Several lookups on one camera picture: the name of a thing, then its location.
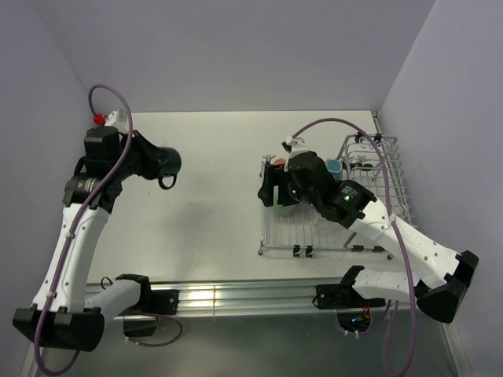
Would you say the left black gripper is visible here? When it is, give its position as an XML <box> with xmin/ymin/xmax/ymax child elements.
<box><xmin>112</xmin><ymin>130</ymin><xmax>171</xmax><ymax>181</ymax></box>

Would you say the blue flowered mug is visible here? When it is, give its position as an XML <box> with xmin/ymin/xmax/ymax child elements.
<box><xmin>325</xmin><ymin>159</ymin><xmax>343</xmax><ymax>174</ymax></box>

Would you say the dark green mug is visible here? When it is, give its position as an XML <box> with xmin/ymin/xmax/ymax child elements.
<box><xmin>156</xmin><ymin>147</ymin><xmax>182</xmax><ymax>190</ymax></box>

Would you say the orange ceramic mug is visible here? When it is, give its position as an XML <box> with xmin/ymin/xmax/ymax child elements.
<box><xmin>273</xmin><ymin>158</ymin><xmax>286</xmax><ymax>167</ymax></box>

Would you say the clear plastic glass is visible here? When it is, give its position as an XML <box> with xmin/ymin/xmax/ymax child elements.
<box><xmin>310</xmin><ymin>213</ymin><xmax>341</xmax><ymax>238</ymax></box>

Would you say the green ceramic cup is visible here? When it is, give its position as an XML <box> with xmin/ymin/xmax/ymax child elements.
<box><xmin>275</xmin><ymin>206</ymin><xmax>294</xmax><ymax>217</ymax></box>

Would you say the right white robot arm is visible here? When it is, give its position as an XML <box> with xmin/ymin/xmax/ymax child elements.
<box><xmin>258</xmin><ymin>151</ymin><xmax>479</xmax><ymax>324</ymax></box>

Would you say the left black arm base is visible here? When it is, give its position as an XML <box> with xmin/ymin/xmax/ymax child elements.
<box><xmin>122</xmin><ymin>289</ymin><xmax>179</xmax><ymax>339</ymax></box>

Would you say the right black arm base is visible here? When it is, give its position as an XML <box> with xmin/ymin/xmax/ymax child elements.
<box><xmin>311</xmin><ymin>284</ymin><xmax>387</xmax><ymax>332</ymax></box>

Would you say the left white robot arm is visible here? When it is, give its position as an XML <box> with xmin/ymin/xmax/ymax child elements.
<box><xmin>13</xmin><ymin>126</ymin><xmax>182</xmax><ymax>352</ymax></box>

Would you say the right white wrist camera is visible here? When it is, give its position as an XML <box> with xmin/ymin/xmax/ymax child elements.
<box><xmin>281</xmin><ymin>136</ymin><xmax>312</xmax><ymax>172</ymax></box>

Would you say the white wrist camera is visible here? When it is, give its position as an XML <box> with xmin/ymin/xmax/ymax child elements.
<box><xmin>281</xmin><ymin>136</ymin><xmax>312</xmax><ymax>172</ymax></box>
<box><xmin>93</xmin><ymin>108</ymin><xmax>129</xmax><ymax>134</ymax></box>

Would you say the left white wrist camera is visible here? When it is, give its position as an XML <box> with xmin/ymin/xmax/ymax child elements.
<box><xmin>93</xmin><ymin>108</ymin><xmax>129</xmax><ymax>134</ymax></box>

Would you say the white wire dish rack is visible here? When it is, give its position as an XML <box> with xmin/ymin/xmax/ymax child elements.
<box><xmin>259</xmin><ymin>134</ymin><xmax>413</xmax><ymax>258</ymax></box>

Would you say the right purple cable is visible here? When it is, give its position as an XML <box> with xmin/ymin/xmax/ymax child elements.
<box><xmin>290</xmin><ymin>118</ymin><xmax>418</xmax><ymax>376</ymax></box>

